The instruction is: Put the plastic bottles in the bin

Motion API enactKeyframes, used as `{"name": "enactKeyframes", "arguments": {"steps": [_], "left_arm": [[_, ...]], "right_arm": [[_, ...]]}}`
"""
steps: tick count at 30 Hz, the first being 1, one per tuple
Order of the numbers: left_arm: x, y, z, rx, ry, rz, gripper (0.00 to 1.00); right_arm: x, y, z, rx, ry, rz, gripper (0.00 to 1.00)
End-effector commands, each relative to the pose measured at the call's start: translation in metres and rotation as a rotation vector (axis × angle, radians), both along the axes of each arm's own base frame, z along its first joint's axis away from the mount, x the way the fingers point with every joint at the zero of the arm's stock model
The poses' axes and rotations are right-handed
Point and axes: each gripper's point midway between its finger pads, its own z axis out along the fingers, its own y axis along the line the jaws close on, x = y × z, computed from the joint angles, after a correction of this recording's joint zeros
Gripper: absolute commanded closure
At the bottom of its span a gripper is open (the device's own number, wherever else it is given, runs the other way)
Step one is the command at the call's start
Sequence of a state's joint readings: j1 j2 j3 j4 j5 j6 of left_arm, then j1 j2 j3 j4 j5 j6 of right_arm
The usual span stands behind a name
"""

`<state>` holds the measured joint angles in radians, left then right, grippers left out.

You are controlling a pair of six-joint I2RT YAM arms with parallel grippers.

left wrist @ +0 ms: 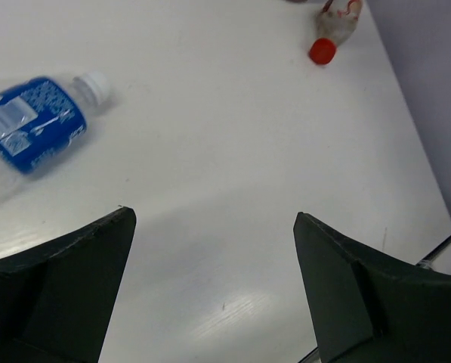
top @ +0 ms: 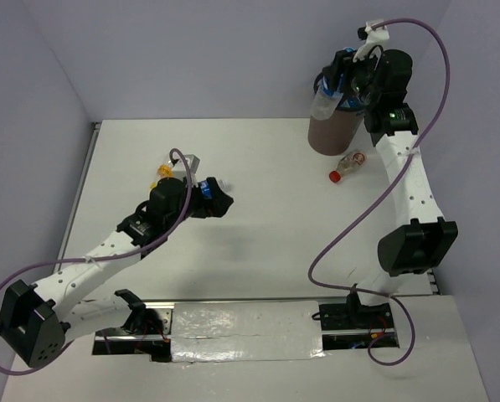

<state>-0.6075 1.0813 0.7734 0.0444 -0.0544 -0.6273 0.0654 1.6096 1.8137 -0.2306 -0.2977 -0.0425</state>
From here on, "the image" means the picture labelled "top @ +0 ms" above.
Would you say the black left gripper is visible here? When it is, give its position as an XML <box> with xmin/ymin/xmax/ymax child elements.
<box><xmin>164</xmin><ymin>177</ymin><xmax>233</xmax><ymax>229</ymax></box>

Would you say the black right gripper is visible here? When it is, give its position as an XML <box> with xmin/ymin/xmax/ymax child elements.
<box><xmin>322</xmin><ymin>43</ymin><xmax>380</xmax><ymax>106</ymax></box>

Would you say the blue label bottle horizontal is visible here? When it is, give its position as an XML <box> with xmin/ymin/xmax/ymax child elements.
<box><xmin>198</xmin><ymin>177</ymin><xmax>234</xmax><ymax>200</ymax></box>

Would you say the blue label bottle white cap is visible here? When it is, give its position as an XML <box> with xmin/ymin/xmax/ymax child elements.
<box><xmin>311</xmin><ymin>74</ymin><xmax>343</xmax><ymax>121</ymax></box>

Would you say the crushed bottle blue cap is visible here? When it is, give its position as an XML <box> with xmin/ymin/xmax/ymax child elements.
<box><xmin>340</xmin><ymin>95</ymin><xmax>364</xmax><ymax>113</ymax></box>

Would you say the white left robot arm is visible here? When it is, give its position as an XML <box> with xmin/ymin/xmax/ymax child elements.
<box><xmin>0</xmin><ymin>177</ymin><xmax>234</xmax><ymax>369</ymax></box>

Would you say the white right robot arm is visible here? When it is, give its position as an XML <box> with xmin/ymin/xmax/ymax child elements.
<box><xmin>314</xmin><ymin>49</ymin><xmax>458</xmax><ymax>332</ymax></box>

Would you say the brown waste bin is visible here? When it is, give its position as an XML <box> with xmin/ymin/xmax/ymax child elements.
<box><xmin>307</xmin><ymin>70</ymin><xmax>366</xmax><ymax>157</ymax></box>

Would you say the orange cap clear bottle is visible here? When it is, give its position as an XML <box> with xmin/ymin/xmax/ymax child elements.
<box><xmin>157</xmin><ymin>156</ymin><xmax>174</xmax><ymax>179</ymax></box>

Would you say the red cap small bottle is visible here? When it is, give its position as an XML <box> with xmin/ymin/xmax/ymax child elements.
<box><xmin>328</xmin><ymin>150</ymin><xmax>366</xmax><ymax>183</ymax></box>

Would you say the silver foil sheet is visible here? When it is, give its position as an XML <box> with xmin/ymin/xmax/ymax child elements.
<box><xmin>171</xmin><ymin>301</ymin><xmax>324</xmax><ymax>363</ymax></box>

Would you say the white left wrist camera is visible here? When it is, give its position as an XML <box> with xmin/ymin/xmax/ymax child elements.
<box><xmin>171</xmin><ymin>154</ymin><xmax>200</xmax><ymax>180</ymax></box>

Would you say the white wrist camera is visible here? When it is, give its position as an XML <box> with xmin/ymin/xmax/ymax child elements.
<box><xmin>171</xmin><ymin>154</ymin><xmax>200</xmax><ymax>180</ymax></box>
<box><xmin>353</xmin><ymin>19</ymin><xmax>389</xmax><ymax>62</ymax></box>

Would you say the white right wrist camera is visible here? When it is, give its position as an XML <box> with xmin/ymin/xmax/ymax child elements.
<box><xmin>353</xmin><ymin>19</ymin><xmax>389</xmax><ymax>62</ymax></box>

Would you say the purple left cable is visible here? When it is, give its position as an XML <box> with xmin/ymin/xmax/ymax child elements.
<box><xmin>0</xmin><ymin>147</ymin><xmax>194</xmax><ymax>376</ymax></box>

